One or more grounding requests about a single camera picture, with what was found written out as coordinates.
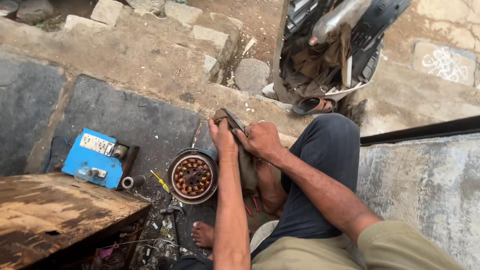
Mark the heap of black plastic parts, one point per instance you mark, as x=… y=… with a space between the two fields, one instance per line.
x=371 y=33

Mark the fan motor with copper windings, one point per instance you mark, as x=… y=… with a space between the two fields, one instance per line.
x=193 y=176

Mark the blue electrical switchboard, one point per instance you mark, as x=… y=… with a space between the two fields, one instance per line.
x=93 y=159

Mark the person's dark trouser leg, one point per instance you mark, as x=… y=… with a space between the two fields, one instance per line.
x=322 y=161

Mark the round grey stone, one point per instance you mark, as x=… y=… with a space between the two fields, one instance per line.
x=252 y=75

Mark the black metal rail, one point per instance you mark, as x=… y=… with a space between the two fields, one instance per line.
x=420 y=131

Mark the pile of small electrical scraps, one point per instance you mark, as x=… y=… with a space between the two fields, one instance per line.
x=161 y=236

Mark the steel hammer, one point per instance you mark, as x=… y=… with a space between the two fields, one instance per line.
x=172 y=209

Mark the white plastic bucket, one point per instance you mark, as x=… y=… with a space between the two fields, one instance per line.
x=262 y=232

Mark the grey tape roll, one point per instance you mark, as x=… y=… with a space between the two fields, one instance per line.
x=129 y=182

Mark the brown cloth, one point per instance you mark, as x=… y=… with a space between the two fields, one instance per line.
x=247 y=168

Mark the worn wooden table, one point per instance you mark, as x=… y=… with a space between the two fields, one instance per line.
x=56 y=217

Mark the person's left hand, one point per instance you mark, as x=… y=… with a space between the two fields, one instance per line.
x=224 y=140

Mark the row of stone blocks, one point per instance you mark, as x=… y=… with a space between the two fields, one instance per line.
x=210 y=35

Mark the person's olive shirt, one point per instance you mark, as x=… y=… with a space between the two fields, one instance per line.
x=393 y=247

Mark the person's right hand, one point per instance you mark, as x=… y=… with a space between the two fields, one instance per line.
x=262 y=140

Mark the clear plastic bottle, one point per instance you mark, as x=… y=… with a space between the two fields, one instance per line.
x=337 y=18

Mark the wooden plank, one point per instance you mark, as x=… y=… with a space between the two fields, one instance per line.
x=281 y=52

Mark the dark metal fan blade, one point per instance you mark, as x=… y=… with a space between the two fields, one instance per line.
x=233 y=119

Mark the person's foot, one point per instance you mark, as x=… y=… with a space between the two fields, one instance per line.
x=203 y=234
x=270 y=189

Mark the yellow screwdriver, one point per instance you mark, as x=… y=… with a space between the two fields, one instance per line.
x=160 y=181

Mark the brown rag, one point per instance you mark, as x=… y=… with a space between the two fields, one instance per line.
x=324 y=56

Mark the clear light bulb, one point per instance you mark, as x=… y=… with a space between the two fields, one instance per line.
x=83 y=174

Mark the person's right foot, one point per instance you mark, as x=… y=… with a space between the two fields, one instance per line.
x=270 y=189

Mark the person's left foot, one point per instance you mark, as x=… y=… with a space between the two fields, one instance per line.
x=203 y=234

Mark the brown sandal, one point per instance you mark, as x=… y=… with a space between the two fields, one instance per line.
x=313 y=105

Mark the person's left fingers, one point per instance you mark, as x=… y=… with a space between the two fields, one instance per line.
x=216 y=124

